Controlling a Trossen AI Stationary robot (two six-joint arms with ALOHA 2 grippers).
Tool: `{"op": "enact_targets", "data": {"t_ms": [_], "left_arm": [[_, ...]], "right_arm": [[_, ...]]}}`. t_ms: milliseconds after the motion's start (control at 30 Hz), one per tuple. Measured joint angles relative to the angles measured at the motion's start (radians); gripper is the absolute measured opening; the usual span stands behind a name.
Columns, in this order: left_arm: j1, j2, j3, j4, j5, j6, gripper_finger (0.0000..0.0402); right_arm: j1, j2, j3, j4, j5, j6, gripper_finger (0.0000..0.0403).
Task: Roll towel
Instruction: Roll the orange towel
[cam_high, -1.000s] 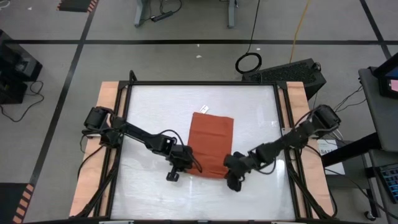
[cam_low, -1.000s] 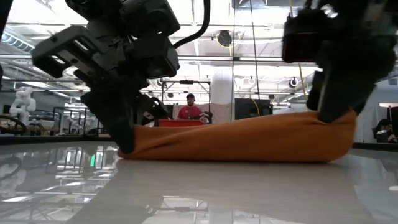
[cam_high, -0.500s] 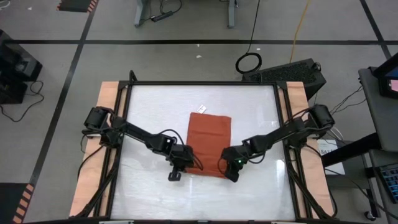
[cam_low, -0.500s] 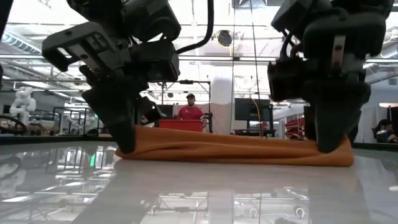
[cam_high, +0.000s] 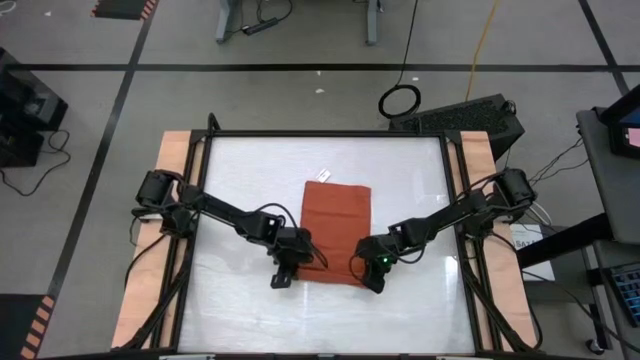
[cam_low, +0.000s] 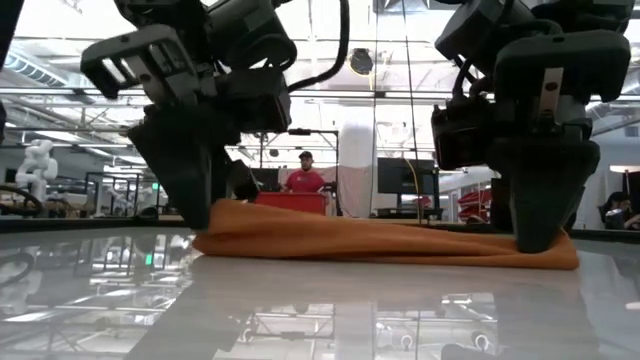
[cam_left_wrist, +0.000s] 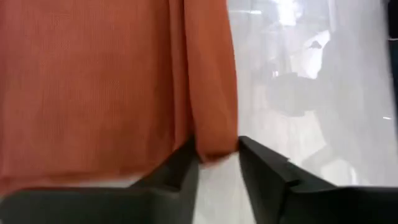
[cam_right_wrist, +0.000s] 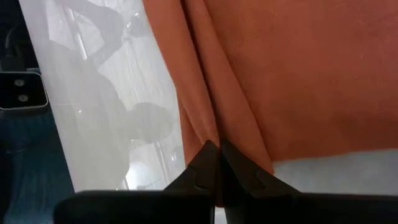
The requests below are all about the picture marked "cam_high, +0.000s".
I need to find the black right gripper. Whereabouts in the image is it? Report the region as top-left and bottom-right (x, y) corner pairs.
(352, 233), (402, 296)

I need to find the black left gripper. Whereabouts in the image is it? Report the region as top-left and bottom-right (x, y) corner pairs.
(266, 224), (329, 291)

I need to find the orange cloth towel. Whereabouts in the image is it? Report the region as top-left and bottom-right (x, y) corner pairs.
(298, 168), (374, 288)

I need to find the plywood table side board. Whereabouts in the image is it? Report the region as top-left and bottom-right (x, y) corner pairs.
(110, 130), (206, 350)
(447, 130), (539, 351)

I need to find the white paper sheet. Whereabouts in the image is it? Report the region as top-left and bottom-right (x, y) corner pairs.
(509, 223), (556, 282)

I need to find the black computer tower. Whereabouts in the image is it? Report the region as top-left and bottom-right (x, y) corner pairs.
(388, 93), (526, 162)

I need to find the black power strip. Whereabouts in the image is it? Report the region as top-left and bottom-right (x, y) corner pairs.
(241, 17), (280, 36)

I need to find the grey desk leg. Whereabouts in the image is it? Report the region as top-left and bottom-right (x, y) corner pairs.
(215, 0), (246, 45)
(364, 0), (384, 47)

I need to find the grey side table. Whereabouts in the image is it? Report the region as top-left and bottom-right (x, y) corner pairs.
(575, 107), (640, 246)

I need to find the backlit black keyboard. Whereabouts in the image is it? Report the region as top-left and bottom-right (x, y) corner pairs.
(612, 267), (640, 326)

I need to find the black framed monitor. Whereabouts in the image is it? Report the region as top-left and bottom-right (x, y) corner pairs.
(597, 84), (640, 161)

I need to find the black orange striped floor mat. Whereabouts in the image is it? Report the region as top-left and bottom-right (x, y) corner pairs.
(0, 293), (57, 360)
(90, 0), (160, 22)

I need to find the black equipment box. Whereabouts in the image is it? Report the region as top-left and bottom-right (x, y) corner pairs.
(0, 47), (70, 169)

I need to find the black metal table frame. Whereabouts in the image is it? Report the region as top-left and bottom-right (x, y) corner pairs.
(112, 112), (544, 354)

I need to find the black hanging cable with coil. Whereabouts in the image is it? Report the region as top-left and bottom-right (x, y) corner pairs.
(377, 0), (422, 120)

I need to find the black side table frame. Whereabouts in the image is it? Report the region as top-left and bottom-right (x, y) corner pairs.
(516, 212), (619, 351)

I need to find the yellow hanging cable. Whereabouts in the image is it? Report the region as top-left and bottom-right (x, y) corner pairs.
(464, 0), (501, 104)

